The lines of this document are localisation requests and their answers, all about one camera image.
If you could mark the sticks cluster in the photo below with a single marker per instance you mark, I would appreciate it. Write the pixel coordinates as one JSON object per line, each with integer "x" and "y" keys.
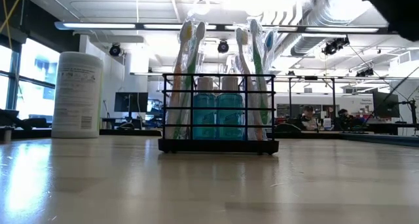
{"x": 242, "y": 37}

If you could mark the blue mouthwash bottle white cap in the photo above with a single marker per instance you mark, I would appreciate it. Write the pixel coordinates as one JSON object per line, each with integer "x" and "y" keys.
{"x": 229, "y": 119}
{"x": 204, "y": 119}

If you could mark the orange toothbrush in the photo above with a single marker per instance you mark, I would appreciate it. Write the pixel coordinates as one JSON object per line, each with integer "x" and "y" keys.
{"x": 186, "y": 32}

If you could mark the black ceiling spotlight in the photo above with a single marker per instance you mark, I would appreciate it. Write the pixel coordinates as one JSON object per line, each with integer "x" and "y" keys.
{"x": 334, "y": 46}
{"x": 365, "y": 72}

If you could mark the black computer monitor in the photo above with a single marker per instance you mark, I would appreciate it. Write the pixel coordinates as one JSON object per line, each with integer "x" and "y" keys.
{"x": 386, "y": 104}
{"x": 131, "y": 102}

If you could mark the person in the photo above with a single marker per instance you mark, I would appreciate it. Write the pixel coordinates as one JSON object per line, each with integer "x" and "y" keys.
{"x": 309, "y": 119}
{"x": 343, "y": 117}

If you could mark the white wipes canister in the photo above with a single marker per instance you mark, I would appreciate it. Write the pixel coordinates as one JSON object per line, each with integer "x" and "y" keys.
{"x": 78, "y": 96}

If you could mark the large window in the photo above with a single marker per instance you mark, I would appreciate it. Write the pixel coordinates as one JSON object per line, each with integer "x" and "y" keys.
{"x": 36, "y": 86}

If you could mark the dark background furniture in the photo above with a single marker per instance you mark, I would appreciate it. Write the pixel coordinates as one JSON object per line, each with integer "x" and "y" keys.
{"x": 10, "y": 117}

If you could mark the black background station frame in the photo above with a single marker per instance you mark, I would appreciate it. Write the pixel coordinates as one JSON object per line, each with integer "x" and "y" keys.
{"x": 290, "y": 96}

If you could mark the black ceiling camera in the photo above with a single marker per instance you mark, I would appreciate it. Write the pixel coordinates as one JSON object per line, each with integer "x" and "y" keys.
{"x": 223, "y": 46}
{"x": 114, "y": 49}

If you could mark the black aluminium table frame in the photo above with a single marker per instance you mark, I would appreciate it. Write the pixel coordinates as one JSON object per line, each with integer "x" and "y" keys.
{"x": 131, "y": 132}

